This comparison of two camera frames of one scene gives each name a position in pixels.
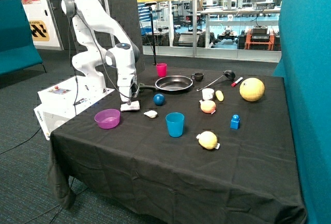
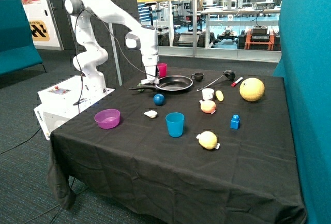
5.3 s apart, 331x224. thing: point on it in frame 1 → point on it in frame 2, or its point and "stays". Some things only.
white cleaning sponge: x=134 y=105 → x=145 y=81
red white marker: x=234 y=84 stays
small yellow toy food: x=220 y=95 stays
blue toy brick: x=235 y=122 stays
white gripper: x=128 y=86 → x=150 y=62
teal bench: x=17 y=50 stays
